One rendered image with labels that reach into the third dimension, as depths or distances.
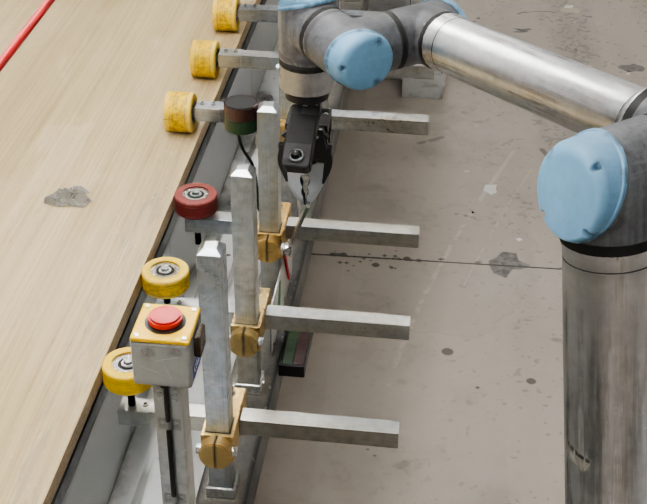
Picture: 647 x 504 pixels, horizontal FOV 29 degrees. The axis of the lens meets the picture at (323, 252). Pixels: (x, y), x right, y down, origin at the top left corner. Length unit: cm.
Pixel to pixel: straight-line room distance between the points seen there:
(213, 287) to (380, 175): 248
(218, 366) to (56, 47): 130
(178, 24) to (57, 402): 136
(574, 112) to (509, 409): 170
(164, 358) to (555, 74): 63
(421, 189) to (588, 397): 263
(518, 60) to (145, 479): 94
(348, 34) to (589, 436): 68
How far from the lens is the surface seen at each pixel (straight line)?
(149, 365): 148
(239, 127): 216
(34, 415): 187
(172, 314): 147
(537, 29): 533
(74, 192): 235
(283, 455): 309
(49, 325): 203
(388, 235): 230
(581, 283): 147
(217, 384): 184
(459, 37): 183
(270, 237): 226
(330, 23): 188
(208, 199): 230
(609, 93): 161
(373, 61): 186
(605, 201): 139
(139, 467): 217
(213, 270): 172
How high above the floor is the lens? 210
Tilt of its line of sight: 34 degrees down
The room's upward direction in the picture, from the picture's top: 1 degrees clockwise
